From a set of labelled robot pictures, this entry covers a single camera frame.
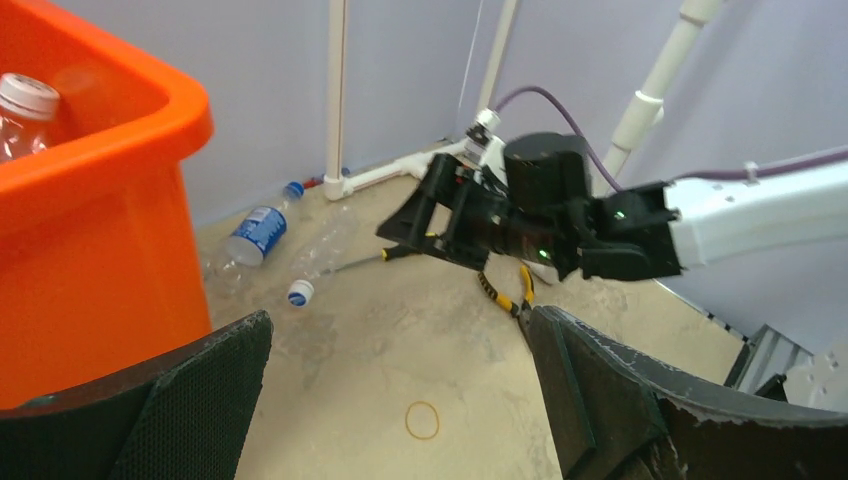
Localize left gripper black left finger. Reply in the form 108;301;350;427
1;310;273;479

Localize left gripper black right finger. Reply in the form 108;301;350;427
526;306;847;479

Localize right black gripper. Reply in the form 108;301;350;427
376;155;589;272

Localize clear bottle white cap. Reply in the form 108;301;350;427
286;206;359;308

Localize blue label bottle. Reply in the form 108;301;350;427
201;182;305;296

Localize orange drink bottle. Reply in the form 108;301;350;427
1;72;61;164

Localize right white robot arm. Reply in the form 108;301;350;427
376;132;847;281

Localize orange plastic bin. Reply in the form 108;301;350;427
1;1;214;408

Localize yellow black screwdriver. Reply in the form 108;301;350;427
321;244;419;275

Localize rubber band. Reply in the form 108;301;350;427
404;400;441;441

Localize white PVC diagonal pole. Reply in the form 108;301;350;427
596;0;722;193

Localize yellow handle pliers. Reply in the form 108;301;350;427
477;265;535;328

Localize white PVC pipe frame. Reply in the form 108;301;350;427
323;1;520;200

